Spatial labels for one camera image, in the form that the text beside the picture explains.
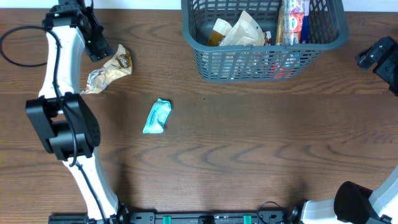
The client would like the orange capped snack tube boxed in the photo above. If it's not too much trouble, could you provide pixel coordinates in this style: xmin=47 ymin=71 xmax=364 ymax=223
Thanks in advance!
xmin=269 ymin=6 xmax=297 ymax=79

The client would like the beige brown nut bag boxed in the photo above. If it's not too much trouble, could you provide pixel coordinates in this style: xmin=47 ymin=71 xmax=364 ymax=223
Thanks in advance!
xmin=219 ymin=11 xmax=265 ymax=46

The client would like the beige nut snack bag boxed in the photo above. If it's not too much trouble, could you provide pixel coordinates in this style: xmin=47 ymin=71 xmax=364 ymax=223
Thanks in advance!
xmin=207 ymin=19 xmax=272 ymax=47

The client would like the teal wet wipes pack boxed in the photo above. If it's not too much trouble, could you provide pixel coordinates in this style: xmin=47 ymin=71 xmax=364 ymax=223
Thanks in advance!
xmin=143 ymin=98 xmax=172 ymax=134

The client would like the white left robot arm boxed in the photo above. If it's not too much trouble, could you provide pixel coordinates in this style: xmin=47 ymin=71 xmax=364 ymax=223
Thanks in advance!
xmin=25 ymin=1 xmax=130 ymax=223

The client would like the tissue pack multipack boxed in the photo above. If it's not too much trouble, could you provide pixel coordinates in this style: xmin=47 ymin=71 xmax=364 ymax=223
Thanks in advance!
xmin=282 ymin=0 xmax=310 ymax=45

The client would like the grey plastic basket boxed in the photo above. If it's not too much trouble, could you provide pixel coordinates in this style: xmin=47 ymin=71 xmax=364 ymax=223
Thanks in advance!
xmin=181 ymin=0 xmax=348 ymax=82

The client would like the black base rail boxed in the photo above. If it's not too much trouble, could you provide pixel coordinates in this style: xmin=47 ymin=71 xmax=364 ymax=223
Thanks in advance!
xmin=48 ymin=210 xmax=299 ymax=224

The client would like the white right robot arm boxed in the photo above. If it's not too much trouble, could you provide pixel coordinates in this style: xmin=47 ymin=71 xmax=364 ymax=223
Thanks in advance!
xmin=284 ymin=37 xmax=397 ymax=224

